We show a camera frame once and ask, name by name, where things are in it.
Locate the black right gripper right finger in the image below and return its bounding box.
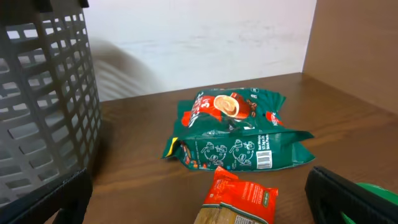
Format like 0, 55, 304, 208
305, 166, 397, 224

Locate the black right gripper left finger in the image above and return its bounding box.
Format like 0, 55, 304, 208
1, 168, 93, 224

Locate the green lid jar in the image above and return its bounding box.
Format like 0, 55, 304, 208
342, 183, 398, 224

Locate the green Nescafe coffee bag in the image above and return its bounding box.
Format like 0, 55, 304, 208
162, 88, 315, 172

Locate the grey plastic basket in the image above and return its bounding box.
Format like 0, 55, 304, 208
1, 0, 102, 206

